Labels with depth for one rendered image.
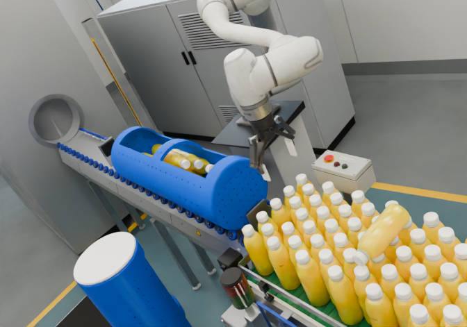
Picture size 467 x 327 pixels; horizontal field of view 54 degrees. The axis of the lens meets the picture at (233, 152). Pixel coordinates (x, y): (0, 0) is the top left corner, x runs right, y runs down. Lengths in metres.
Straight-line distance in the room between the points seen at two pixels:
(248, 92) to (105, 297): 1.03
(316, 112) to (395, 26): 1.23
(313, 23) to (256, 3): 1.69
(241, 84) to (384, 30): 3.19
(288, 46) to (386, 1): 2.99
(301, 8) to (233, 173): 1.89
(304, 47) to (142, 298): 1.19
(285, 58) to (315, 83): 2.18
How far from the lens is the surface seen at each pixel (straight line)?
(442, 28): 4.25
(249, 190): 1.80
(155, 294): 2.03
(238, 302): 1.27
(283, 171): 2.38
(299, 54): 1.35
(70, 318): 3.38
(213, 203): 1.71
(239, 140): 2.29
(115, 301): 1.97
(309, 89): 3.46
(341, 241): 1.43
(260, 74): 1.34
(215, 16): 1.71
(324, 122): 3.64
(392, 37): 4.44
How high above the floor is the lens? 2.10
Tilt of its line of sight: 29 degrees down
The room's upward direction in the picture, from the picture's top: 25 degrees counter-clockwise
